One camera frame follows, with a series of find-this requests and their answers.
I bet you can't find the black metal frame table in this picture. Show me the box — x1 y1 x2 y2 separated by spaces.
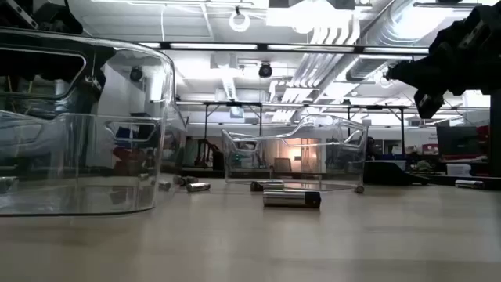
175 100 409 157

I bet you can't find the long ceiling light strip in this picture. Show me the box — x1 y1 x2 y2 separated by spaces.
139 41 431 55

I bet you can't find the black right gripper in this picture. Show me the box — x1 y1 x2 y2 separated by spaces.
388 54 471 120

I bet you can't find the silver ventilation duct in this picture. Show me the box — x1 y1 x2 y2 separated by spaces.
344 0 470 83

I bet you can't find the clear plastic bin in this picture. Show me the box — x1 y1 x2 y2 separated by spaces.
0 26 176 219
221 114 369 193

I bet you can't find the person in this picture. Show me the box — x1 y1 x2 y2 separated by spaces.
364 136 377 161

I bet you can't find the black monitor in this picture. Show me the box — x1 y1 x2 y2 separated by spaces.
435 125 481 157

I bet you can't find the white hanging ring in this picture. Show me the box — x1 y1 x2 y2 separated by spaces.
229 9 251 34

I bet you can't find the white box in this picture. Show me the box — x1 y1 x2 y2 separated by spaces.
445 163 473 178

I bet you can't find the black calculator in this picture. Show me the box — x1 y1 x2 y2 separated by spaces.
362 161 431 186

